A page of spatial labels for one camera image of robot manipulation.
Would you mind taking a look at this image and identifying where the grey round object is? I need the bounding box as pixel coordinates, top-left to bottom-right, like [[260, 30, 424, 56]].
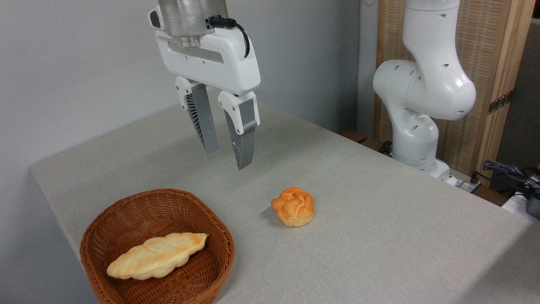
[[526, 194, 540, 219]]

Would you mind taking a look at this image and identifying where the bamboo screen with wooden frame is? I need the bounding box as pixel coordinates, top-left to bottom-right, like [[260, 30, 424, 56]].
[[373, 0, 536, 186]]

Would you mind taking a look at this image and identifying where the round orange bread bun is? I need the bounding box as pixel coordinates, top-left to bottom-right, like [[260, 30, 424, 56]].
[[271, 187, 315, 227]]

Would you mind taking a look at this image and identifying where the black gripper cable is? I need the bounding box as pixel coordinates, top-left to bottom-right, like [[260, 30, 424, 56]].
[[210, 16, 251, 58]]

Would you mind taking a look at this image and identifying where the dark blue cable bundle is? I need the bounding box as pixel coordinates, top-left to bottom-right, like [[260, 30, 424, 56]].
[[470, 160, 540, 199]]

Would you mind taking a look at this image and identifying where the brown wooden plank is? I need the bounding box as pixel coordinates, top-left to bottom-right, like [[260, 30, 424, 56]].
[[340, 130, 394, 157]]

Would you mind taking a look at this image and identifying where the brown wicker basket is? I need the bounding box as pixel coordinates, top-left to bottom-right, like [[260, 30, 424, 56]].
[[80, 188, 235, 304]]

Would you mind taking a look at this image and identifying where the long pale braided bread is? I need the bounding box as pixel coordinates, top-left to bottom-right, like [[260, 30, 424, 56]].
[[106, 232, 209, 280]]

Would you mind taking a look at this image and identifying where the black metal hinge strap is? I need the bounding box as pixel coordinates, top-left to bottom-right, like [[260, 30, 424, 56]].
[[488, 90, 514, 114]]

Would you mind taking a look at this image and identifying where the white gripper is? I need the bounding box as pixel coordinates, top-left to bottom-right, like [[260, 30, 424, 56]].
[[148, 6, 261, 171]]

